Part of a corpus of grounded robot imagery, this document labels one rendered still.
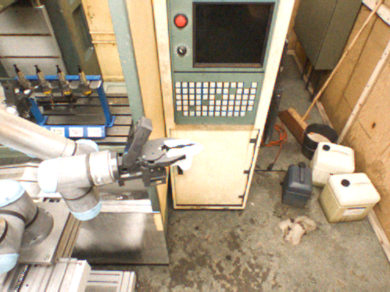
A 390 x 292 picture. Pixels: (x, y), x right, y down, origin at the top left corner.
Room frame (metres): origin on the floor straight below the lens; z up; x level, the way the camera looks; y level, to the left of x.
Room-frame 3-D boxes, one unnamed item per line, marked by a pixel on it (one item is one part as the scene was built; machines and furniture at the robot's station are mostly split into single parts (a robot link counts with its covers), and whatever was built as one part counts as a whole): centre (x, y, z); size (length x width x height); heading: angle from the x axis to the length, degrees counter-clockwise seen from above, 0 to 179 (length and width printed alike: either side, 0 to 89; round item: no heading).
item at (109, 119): (1.33, 0.54, 1.05); 0.10 x 0.05 x 0.30; 0
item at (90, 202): (0.40, 0.29, 1.46); 0.11 x 0.08 x 0.11; 13
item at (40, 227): (0.46, 0.57, 1.21); 0.15 x 0.15 x 0.10
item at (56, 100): (1.49, 0.92, 0.93); 0.26 x 0.05 x 0.06; 95
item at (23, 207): (0.45, 0.57, 1.33); 0.13 x 0.12 x 0.14; 13
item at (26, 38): (1.87, 1.21, 1.16); 0.48 x 0.05 x 0.51; 90
